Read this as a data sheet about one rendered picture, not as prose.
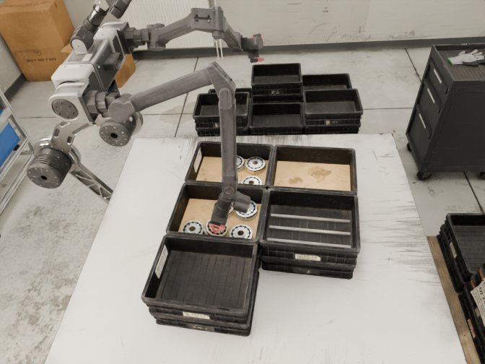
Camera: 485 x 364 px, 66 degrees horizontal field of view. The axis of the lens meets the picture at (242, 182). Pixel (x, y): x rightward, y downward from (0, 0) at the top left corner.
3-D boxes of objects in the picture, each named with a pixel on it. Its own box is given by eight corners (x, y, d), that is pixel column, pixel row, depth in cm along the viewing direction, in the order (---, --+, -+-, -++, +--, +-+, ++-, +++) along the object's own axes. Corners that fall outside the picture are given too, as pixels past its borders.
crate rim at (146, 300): (141, 302, 139) (138, 300, 137) (165, 236, 159) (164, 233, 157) (246, 317, 132) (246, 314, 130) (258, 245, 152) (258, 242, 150)
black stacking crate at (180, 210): (170, 248, 166) (164, 233, 158) (188, 198, 186) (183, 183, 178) (259, 258, 159) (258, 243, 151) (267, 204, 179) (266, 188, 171)
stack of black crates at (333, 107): (302, 160, 293) (304, 113, 260) (301, 136, 313) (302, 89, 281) (354, 159, 289) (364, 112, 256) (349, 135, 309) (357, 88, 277)
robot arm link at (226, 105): (220, 80, 133) (216, 89, 123) (236, 80, 132) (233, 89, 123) (224, 184, 154) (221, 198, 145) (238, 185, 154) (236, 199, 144)
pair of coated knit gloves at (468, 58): (450, 67, 237) (452, 63, 235) (442, 53, 250) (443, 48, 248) (492, 66, 235) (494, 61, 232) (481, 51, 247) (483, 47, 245)
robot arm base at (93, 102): (97, 109, 143) (85, 81, 134) (118, 108, 142) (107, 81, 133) (89, 123, 137) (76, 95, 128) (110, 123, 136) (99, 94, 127)
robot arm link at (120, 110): (224, 53, 128) (220, 60, 119) (238, 90, 134) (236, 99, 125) (114, 97, 139) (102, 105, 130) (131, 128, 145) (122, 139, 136)
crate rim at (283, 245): (258, 245, 152) (258, 242, 150) (267, 191, 172) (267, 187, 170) (360, 256, 145) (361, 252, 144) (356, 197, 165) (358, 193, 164)
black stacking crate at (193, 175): (188, 198, 186) (184, 182, 178) (202, 157, 206) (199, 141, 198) (267, 204, 179) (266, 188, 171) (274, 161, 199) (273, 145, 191)
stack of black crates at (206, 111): (201, 162, 301) (191, 117, 268) (206, 138, 321) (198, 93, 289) (251, 161, 297) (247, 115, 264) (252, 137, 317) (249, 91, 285)
